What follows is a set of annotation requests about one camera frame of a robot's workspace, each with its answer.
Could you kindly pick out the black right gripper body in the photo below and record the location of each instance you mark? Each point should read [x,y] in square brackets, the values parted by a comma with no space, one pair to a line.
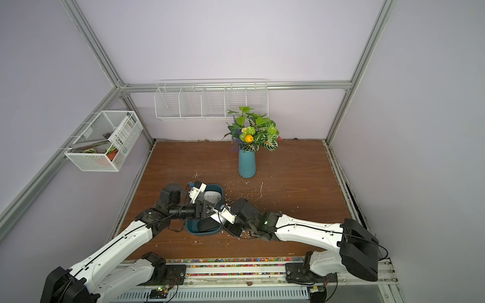
[234,227]

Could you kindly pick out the teal plastic storage box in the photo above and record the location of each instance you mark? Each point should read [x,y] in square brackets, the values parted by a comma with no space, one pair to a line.
[191,224]

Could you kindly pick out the white wire wall shelf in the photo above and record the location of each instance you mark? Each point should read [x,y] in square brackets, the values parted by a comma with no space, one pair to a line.
[209,99]

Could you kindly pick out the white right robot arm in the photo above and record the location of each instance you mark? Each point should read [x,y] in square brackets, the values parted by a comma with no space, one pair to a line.
[346,246]

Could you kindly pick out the large white grey mouse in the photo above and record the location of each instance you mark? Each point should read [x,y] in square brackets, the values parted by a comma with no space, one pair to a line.
[212,197]

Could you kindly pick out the metal base rail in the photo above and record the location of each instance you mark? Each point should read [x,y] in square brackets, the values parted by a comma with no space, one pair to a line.
[275,279]

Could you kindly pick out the artificial plant bouquet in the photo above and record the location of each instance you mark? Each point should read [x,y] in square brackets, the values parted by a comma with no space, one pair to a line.
[252,131]

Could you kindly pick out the white mesh side basket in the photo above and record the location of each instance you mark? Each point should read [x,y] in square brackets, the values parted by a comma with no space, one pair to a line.
[105,143]

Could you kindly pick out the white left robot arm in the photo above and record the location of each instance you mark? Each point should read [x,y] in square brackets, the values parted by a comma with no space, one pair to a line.
[91,280]

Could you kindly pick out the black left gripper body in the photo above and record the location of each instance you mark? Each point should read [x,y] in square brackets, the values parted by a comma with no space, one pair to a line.
[198,214]

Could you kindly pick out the teal ceramic vase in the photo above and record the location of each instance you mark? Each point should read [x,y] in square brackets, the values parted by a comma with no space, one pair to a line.
[247,164]

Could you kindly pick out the black mouse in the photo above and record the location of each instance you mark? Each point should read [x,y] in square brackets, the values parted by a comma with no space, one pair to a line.
[208,226]

